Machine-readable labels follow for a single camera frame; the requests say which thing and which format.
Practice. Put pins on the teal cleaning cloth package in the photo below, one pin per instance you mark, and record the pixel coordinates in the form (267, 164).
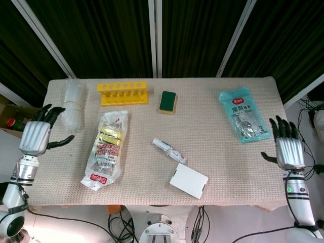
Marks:
(243, 114)

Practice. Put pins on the yellow plastic test tube rack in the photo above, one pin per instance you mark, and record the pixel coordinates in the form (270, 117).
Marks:
(121, 101)

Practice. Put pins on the bundle of clear plastic tubes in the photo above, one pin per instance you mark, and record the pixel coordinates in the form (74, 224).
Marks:
(72, 106)

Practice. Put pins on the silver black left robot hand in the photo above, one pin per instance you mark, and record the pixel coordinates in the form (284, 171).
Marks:
(34, 138)

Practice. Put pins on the round silver robot base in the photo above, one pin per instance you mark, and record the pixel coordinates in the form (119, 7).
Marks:
(159, 227)

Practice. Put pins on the yellow sponge with green pad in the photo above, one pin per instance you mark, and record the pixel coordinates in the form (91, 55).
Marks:
(167, 101)

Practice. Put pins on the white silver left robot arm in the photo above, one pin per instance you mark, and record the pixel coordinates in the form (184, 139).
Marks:
(12, 192)

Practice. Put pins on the white frame post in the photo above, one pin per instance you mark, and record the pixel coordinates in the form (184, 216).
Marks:
(45, 38)
(12, 95)
(303, 91)
(155, 38)
(235, 38)

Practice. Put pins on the white rounded object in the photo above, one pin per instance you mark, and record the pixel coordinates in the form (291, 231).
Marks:
(319, 124)

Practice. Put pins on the dark pleated curtain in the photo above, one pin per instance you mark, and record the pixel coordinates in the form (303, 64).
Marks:
(101, 38)
(197, 38)
(286, 38)
(17, 50)

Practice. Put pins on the clear plastic pack of sponges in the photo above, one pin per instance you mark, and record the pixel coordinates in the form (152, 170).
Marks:
(106, 152)

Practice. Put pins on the small orange block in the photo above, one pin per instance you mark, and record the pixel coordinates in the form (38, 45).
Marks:
(112, 210)

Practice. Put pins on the beige waffle tablecloth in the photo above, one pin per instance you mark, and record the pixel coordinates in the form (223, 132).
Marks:
(202, 126)

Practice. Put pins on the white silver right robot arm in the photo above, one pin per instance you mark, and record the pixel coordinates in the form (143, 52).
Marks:
(303, 207)

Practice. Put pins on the red lid green jar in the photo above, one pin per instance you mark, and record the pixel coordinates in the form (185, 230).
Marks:
(16, 124)

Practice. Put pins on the white cardboard box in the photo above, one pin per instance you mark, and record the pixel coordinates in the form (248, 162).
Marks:
(188, 181)

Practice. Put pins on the white tube with floral print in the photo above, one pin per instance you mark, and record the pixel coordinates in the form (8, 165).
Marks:
(169, 150)

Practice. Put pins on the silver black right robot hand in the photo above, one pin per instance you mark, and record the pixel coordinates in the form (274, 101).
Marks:
(288, 152)

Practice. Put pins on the brown cardboard box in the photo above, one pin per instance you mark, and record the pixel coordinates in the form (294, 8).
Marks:
(10, 111)

